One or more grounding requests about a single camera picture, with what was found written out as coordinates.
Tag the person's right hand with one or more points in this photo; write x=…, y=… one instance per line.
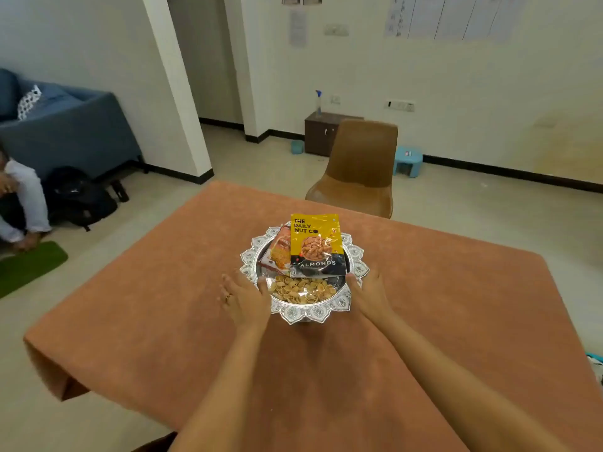
x=371, y=298

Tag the person's left hand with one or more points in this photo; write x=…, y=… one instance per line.
x=245, y=305

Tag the person's left thumb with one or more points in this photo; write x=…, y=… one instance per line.
x=264, y=290

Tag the person's right thumb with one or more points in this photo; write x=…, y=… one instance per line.
x=352, y=286

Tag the ornate silver tray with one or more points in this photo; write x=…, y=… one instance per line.
x=301, y=313

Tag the person's right forearm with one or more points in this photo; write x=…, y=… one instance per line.
x=452, y=385

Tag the person's left forearm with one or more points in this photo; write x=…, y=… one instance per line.
x=226, y=395

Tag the clear bag of pistachios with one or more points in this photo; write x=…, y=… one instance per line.
x=301, y=288

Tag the orange white snack packet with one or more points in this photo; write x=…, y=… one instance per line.
x=280, y=251

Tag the yellow black nut packet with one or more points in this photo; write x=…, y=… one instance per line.
x=316, y=244

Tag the orange tablecloth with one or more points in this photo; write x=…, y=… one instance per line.
x=424, y=324

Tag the brown plastic chair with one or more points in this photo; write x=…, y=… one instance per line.
x=360, y=169

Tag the light blue plastic stool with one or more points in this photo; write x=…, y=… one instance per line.
x=408, y=159

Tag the small teal bin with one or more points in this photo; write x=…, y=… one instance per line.
x=297, y=146

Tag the dark brown small cabinet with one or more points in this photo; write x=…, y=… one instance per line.
x=322, y=134

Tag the clear spray bottle blue nozzle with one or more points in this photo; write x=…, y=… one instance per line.
x=318, y=104

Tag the black backpack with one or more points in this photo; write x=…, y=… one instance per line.
x=80, y=195

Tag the green floor mat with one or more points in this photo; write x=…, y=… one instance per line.
x=26, y=267

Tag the blue sofa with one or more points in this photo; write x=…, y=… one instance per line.
x=70, y=127

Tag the teal white bag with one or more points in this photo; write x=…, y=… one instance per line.
x=596, y=366

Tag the single white paper notice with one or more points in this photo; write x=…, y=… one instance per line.
x=297, y=28

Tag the white patterned cushion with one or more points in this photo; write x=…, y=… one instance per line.
x=29, y=102

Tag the black white switch panel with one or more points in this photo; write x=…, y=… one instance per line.
x=399, y=105

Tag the row of white wall sheets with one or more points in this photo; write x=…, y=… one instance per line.
x=452, y=16

